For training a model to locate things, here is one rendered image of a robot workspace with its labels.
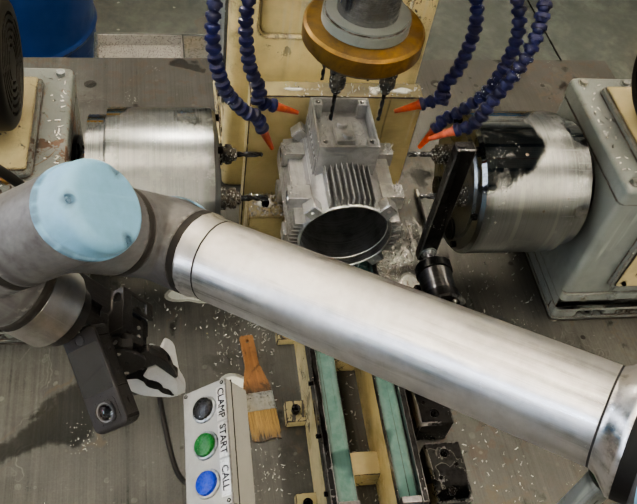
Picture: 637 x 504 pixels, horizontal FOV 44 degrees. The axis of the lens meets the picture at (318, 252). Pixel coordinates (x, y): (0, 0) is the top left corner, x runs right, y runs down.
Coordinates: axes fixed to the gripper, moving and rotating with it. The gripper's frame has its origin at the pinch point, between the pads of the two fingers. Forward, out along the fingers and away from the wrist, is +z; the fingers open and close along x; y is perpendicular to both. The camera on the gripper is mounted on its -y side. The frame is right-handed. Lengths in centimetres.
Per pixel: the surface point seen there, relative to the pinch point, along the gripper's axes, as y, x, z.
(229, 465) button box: -8.7, -3.2, 5.9
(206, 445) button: -5.4, -0.5, 5.2
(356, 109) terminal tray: 51, -25, 18
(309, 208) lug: 32.8, -15.0, 15.3
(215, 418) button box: -1.8, -1.5, 6.0
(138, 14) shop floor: 239, 78, 81
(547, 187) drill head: 33, -48, 36
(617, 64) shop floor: 213, -87, 209
